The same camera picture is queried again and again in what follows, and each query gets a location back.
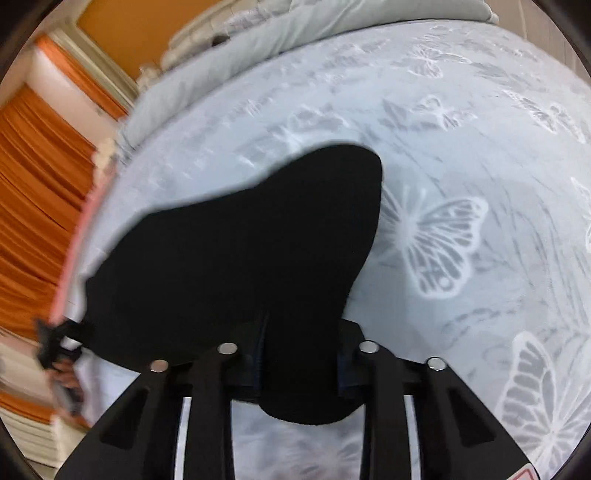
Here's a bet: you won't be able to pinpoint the cream flower plush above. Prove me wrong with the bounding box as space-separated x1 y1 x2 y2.
91 138 117 186

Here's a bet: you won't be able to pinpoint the person's left hand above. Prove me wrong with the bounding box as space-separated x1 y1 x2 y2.
47 360 84 416

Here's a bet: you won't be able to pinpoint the butterfly print bed sheet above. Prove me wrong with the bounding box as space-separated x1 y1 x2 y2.
62 20 590 479

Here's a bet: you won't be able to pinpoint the beige padded headboard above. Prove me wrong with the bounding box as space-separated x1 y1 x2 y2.
159 0 259 71

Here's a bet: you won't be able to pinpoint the grey folded duvet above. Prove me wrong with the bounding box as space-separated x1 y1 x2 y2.
117 0 498 151

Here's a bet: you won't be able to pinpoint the orange curtain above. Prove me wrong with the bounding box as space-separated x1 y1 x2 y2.
1 34 127 424

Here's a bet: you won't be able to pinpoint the black pants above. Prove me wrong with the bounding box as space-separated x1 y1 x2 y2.
81 144 383 425

